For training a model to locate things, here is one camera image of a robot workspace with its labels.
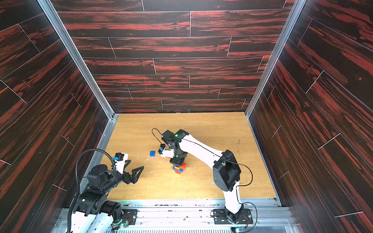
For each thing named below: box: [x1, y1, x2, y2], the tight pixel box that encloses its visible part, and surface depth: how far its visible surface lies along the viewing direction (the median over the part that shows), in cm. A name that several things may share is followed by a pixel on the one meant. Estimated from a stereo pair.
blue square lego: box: [149, 150, 156, 157], surface depth 98 cm
